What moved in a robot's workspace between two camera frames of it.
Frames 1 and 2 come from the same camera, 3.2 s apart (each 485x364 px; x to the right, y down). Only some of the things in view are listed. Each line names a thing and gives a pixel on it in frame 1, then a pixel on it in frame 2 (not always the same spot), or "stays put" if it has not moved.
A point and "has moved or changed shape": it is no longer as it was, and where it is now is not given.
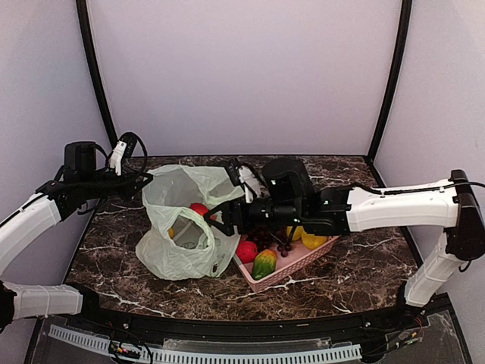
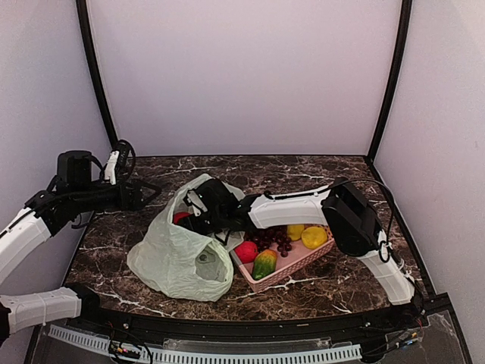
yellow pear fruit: [311, 241] stays put
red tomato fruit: [201, 209] has moved or changed shape
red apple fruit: [246, 251] stays put
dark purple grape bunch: [265, 236] stays put
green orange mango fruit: [264, 264] stays put
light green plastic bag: [179, 243] has moved or changed shape
